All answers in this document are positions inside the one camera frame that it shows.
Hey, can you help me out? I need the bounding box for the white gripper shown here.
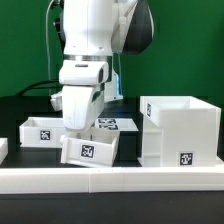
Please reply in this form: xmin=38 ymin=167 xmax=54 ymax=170
xmin=62 ymin=86 xmax=104 ymax=132

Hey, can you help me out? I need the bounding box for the white front drawer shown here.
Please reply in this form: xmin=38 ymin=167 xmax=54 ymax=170
xmin=60 ymin=127 xmax=120 ymax=168

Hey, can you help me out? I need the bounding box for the white drawer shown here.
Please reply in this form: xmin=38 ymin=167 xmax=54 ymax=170
xmin=19 ymin=117 xmax=69 ymax=148
xmin=60 ymin=127 xmax=120 ymax=168

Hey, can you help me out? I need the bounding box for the white drawer cabinet box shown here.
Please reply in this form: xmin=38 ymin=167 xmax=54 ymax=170
xmin=138 ymin=96 xmax=221 ymax=167

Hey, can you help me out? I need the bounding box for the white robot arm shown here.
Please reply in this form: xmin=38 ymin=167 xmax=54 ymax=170
xmin=52 ymin=0 xmax=154 ymax=132

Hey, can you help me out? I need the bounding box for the white marker tag plate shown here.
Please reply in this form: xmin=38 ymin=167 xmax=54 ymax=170
xmin=95 ymin=118 xmax=138 ymax=132

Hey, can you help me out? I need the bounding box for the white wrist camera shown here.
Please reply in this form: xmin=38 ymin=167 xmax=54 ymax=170
xmin=59 ymin=60 xmax=109 ymax=86

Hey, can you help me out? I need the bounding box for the black cable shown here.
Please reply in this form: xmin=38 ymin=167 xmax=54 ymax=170
xmin=14 ymin=79 xmax=64 ymax=98

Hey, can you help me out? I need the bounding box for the white left fence wall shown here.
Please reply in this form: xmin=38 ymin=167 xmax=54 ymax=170
xmin=0 ymin=138 xmax=8 ymax=165

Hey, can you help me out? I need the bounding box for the white fence wall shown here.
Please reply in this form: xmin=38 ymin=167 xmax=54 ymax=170
xmin=216 ymin=156 xmax=224 ymax=168
xmin=0 ymin=166 xmax=224 ymax=194
xmin=0 ymin=138 xmax=8 ymax=165

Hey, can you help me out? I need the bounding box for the white thin cable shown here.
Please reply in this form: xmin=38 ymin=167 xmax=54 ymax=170
xmin=45 ymin=0 xmax=56 ymax=97

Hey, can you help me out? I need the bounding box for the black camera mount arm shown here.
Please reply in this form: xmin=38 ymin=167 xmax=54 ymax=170
xmin=54 ymin=0 xmax=65 ymax=43

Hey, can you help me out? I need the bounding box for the white front fence wall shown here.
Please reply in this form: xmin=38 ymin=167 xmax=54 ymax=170
xmin=0 ymin=166 xmax=224 ymax=194

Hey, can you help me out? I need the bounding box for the white right fence wall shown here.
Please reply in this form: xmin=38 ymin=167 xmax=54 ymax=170
xmin=216 ymin=156 xmax=224 ymax=168

